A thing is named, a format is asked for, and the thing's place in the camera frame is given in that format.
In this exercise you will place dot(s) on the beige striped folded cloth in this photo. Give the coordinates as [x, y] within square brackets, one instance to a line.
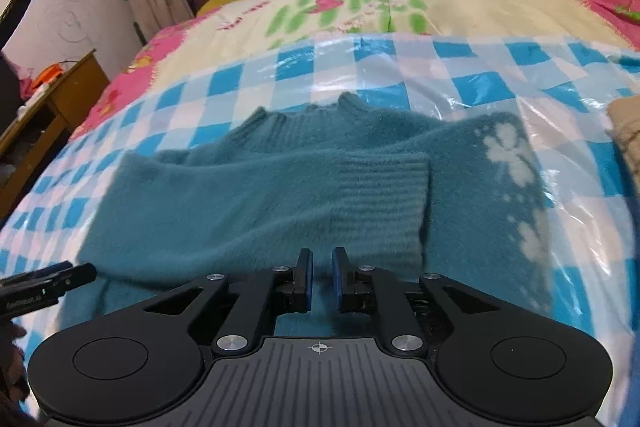
[627, 137]

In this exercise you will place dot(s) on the orange item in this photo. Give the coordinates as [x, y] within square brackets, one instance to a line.
[47, 74]

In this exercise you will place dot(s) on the black monitor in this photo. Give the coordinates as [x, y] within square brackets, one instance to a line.
[9, 92]

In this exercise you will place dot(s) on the pink cloth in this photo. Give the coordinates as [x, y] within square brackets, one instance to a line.
[25, 82]

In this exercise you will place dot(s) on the teal fuzzy sweater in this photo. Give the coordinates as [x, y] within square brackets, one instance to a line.
[260, 197]

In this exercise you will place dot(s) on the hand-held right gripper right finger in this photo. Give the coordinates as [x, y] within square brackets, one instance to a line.
[339, 279]

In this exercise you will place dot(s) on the cartoon printed blanket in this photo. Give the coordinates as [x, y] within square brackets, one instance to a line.
[450, 2]

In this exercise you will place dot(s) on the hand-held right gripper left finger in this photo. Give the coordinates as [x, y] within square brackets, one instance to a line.
[306, 279]

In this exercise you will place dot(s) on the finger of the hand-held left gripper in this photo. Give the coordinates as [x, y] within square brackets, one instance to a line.
[75, 277]
[47, 269]

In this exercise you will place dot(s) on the blue checked plastic sheet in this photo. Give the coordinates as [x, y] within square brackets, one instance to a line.
[500, 72]

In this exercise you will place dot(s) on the wooden desk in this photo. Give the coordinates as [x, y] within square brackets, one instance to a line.
[75, 92]

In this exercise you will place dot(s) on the person's left hand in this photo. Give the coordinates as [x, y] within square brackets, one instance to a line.
[11, 357]

